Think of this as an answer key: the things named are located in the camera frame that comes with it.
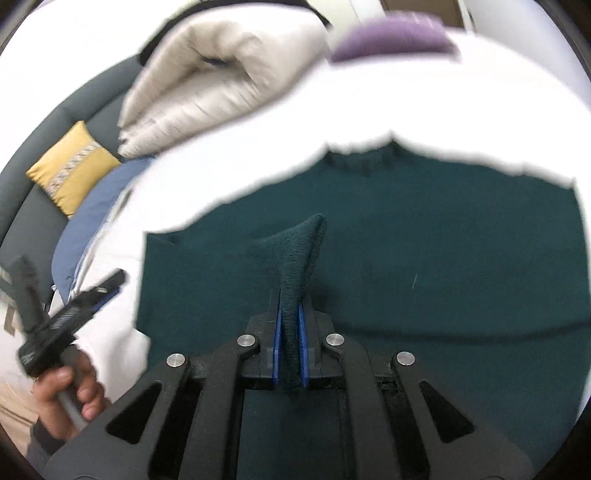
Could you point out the yellow patterned cushion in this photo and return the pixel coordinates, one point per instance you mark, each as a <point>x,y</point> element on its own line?
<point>74,170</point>

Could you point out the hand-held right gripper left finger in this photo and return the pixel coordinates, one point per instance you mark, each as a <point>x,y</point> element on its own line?
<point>277,344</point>

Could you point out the person's left forearm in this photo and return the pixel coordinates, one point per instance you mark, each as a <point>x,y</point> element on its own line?
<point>44,445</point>

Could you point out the person's left hand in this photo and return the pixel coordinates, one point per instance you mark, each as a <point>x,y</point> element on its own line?
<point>55,406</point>

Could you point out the purple pillow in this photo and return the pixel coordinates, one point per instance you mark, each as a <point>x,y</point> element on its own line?
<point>392,39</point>

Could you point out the dark green sweater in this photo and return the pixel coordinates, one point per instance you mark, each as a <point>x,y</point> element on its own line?
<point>415,277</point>

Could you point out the grey upholstered headboard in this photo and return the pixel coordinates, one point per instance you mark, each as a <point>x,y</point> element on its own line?
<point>41,124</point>

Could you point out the blue pillow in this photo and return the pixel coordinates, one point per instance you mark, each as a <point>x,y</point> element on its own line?
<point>92,217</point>

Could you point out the bed with white sheet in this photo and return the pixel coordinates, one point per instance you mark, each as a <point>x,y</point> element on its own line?
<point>415,92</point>

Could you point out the beige folded duvet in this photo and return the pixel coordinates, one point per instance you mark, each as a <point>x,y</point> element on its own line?
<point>207,78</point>

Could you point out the brown door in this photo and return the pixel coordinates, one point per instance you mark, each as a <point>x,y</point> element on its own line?
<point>420,9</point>

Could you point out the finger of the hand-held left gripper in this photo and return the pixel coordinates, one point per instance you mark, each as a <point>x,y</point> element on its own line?
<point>104,290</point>

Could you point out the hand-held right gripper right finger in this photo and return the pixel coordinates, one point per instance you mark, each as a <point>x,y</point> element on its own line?
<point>302,350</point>

